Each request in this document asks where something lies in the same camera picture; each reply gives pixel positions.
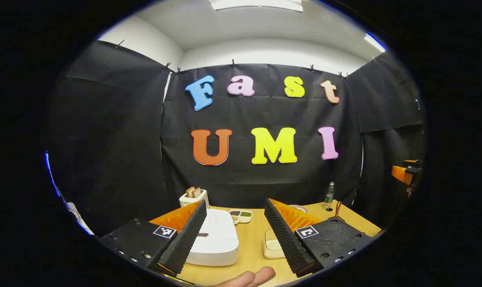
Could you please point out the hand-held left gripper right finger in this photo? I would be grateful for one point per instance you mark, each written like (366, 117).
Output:
(284, 239)

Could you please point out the clear plastic rice box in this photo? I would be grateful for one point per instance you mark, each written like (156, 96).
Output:
(270, 249)

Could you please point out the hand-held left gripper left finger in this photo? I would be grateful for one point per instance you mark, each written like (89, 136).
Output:
(185, 239)

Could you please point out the white toaster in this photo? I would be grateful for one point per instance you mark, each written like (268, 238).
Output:
(193, 201)

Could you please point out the black backdrop cloth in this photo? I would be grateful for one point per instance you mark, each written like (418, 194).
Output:
(264, 183)

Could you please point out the white rice cooker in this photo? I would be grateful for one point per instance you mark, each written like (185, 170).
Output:
(221, 239)

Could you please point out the white oval plate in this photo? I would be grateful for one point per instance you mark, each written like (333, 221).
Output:
(300, 208)

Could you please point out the toast slice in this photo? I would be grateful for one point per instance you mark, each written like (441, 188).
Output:
(197, 192)
(189, 192)

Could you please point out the white divided condiment dish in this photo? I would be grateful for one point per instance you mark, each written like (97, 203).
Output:
(240, 215)

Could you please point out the clear bottle with green label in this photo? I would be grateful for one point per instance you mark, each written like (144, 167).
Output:
(329, 195)

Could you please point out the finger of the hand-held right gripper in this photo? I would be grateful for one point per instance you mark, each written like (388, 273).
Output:
(400, 173)

